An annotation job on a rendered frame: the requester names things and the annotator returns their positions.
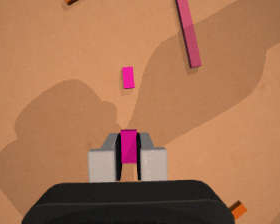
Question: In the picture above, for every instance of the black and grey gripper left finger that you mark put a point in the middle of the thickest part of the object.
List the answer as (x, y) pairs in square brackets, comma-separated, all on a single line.
[(105, 164)]

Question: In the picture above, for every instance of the pink rod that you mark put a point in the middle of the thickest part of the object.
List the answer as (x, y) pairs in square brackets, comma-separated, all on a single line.
[(188, 33)]

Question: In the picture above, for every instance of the magenta block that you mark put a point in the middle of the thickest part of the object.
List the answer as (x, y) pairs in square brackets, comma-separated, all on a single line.
[(128, 77), (128, 146)]

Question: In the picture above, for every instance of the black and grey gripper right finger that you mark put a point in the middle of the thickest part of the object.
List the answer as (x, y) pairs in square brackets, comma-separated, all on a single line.
[(151, 161)]

